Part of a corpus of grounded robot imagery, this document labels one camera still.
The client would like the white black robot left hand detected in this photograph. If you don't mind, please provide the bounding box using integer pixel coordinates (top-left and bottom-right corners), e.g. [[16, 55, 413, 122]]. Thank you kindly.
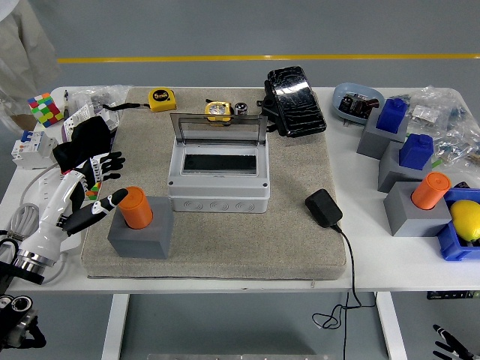
[[16, 150, 129, 263]]

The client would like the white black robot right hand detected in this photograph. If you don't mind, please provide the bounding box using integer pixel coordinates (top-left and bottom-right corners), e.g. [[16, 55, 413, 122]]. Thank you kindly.
[[431, 324, 480, 360]]

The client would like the orange cylinder battery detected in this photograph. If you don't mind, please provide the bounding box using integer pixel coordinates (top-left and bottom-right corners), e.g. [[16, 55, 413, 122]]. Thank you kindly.
[[118, 186, 154, 230], [411, 172, 452, 211]]

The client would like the grey electrical enclosure box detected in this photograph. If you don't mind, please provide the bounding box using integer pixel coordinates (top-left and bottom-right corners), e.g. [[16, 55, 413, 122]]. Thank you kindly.
[[166, 144, 272, 214]]

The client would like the smoky transparent box lid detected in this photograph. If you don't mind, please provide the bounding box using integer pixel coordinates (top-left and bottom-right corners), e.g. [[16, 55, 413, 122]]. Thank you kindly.
[[169, 112, 269, 146]]

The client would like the white power strip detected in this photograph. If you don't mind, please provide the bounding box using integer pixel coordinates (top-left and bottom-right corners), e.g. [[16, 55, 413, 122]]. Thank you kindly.
[[37, 168, 88, 256]]

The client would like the small colourful puzzle cube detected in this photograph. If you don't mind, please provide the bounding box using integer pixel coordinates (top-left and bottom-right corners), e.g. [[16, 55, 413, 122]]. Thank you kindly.
[[85, 181, 103, 202]]

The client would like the black table control panel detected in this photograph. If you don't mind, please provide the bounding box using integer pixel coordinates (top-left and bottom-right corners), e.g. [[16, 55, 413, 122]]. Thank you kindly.
[[426, 290, 480, 301]]

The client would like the white circuit breaker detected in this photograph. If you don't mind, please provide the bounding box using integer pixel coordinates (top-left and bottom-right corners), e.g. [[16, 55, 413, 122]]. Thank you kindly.
[[10, 130, 59, 172]]

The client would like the white table leg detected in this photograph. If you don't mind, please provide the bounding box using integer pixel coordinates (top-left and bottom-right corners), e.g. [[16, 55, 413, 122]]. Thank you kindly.
[[376, 292, 408, 360], [100, 294, 131, 360]]

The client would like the black cloth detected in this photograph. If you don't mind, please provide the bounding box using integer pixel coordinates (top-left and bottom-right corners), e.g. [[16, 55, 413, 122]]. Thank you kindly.
[[52, 115, 113, 177]]

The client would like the grey block with round hole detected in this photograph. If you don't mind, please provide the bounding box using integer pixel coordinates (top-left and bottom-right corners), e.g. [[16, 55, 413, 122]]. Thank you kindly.
[[107, 195, 176, 260]]

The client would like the blue plastic bin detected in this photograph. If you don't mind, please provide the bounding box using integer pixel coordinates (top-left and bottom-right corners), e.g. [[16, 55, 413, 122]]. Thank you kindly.
[[436, 187, 480, 262]]

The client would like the white purple printed packet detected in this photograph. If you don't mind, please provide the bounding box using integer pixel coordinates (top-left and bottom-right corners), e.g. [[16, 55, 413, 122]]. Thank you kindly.
[[61, 103, 98, 142]]

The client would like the large colourful puzzle cube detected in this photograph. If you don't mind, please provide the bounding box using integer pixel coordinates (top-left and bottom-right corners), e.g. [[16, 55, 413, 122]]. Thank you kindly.
[[27, 92, 65, 128]]

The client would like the grey breaker module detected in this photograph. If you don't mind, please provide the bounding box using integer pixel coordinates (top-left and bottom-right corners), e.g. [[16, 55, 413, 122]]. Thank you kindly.
[[95, 108, 121, 131]]

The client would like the yellow lemon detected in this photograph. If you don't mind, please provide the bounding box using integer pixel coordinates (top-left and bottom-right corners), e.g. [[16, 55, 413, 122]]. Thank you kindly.
[[449, 199, 480, 242]]

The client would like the clear bag of small parts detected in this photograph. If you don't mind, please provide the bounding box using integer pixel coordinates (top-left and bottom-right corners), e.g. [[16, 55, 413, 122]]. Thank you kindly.
[[67, 85, 132, 113]]

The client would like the grey block holder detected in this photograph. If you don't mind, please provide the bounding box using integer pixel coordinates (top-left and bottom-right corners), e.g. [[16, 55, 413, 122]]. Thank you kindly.
[[377, 140, 436, 194], [382, 181, 453, 237], [355, 110, 410, 161]]

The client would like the person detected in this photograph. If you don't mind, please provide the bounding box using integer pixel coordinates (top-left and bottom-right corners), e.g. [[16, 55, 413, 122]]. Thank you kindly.
[[0, 0, 62, 99]]

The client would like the beige-grey foam mat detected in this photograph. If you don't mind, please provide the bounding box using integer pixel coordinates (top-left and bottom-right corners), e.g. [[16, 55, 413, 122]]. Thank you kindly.
[[80, 86, 347, 281]]

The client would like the black power adapter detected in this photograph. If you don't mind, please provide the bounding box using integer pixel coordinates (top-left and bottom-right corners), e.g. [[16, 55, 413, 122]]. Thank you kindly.
[[304, 188, 344, 228]]

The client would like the yellow round tape measure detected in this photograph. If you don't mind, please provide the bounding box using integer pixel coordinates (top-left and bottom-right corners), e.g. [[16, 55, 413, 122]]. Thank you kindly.
[[205, 98, 233, 123]]

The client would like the blue bottle-shaped block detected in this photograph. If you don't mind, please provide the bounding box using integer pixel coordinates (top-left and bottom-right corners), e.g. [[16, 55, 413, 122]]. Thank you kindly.
[[376, 97, 409, 135], [398, 133, 435, 171]]

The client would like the dark electronic parts pile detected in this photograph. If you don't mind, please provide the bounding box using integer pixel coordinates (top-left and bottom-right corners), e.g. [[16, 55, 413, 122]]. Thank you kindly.
[[339, 91, 380, 117]]

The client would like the black glossy case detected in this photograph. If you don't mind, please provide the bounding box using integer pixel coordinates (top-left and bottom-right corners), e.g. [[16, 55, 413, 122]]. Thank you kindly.
[[256, 66, 328, 138]]

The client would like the light blue bowl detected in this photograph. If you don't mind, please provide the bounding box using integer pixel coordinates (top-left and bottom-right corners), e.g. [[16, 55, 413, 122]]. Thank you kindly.
[[332, 82, 386, 126]]

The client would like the white power cable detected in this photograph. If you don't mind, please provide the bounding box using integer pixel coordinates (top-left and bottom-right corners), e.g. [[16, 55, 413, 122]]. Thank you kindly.
[[0, 164, 71, 286]]

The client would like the black adapter cord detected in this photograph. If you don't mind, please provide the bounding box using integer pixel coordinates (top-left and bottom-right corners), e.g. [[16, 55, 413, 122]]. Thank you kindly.
[[311, 223, 377, 360]]

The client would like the yellow tape measure black strap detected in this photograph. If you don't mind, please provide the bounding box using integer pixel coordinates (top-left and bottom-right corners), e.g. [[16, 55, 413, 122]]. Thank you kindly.
[[101, 88, 177, 113]]

